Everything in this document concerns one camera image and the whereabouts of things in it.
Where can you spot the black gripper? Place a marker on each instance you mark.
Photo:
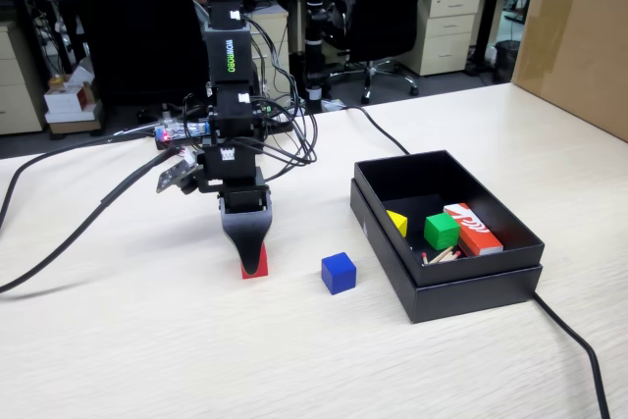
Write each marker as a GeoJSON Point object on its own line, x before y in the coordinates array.
{"type": "Point", "coordinates": [228, 166]}

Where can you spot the red wooden cube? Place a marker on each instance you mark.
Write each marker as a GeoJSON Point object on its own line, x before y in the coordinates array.
{"type": "Point", "coordinates": [265, 267]}

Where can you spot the blue wooden cube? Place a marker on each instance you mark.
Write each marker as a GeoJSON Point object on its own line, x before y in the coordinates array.
{"type": "Point", "coordinates": [338, 274]}

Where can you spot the green wooden cube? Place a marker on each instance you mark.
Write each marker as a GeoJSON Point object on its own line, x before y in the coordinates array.
{"type": "Point", "coordinates": [440, 232]}

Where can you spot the blue controller board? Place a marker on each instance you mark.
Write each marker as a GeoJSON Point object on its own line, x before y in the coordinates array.
{"type": "Point", "coordinates": [189, 130]}

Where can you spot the yellow wooden wedge block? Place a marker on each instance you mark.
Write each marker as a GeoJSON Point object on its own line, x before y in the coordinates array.
{"type": "Point", "coordinates": [398, 224]}

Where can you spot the black cardboard box tray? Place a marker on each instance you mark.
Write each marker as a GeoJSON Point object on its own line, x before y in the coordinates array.
{"type": "Point", "coordinates": [402, 178]}

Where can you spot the red-tipped wooden match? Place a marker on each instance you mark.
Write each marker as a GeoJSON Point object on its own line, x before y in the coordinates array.
{"type": "Point", "coordinates": [441, 257]}
{"type": "Point", "coordinates": [454, 255]}
{"type": "Point", "coordinates": [423, 257]}

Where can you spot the black vertical stand pole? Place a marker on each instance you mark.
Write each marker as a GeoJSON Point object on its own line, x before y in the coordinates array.
{"type": "Point", "coordinates": [314, 26]}

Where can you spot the stack of white boxes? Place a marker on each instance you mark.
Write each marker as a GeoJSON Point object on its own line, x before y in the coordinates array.
{"type": "Point", "coordinates": [68, 102]}

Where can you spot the black cardboard box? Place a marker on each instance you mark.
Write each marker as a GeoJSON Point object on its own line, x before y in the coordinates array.
{"type": "Point", "coordinates": [466, 301]}

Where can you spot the orange and white matchbox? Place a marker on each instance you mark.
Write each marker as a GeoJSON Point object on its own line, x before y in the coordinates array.
{"type": "Point", "coordinates": [478, 237]}

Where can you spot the tall-backed black office chair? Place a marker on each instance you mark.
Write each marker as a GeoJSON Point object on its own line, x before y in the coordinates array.
{"type": "Point", "coordinates": [137, 26]}

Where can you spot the black swivel chair with castors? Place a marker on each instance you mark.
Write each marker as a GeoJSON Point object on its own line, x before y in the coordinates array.
{"type": "Point", "coordinates": [387, 7]}

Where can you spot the black waste bin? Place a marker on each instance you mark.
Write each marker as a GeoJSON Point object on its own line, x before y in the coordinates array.
{"type": "Point", "coordinates": [506, 62]}

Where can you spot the large brown cardboard box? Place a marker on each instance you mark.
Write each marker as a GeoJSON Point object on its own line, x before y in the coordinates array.
{"type": "Point", "coordinates": [574, 46]}

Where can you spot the small wrist camera board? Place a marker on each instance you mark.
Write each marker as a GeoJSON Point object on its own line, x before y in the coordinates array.
{"type": "Point", "coordinates": [174, 176]}

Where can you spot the cream drawer pedestal behind robot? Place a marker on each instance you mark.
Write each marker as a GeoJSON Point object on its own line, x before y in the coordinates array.
{"type": "Point", "coordinates": [275, 31]}

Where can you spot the cream three-drawer pedestal with lock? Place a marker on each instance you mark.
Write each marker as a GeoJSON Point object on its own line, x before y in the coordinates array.
{"type": "Point", "coordinates": [449, 31]}

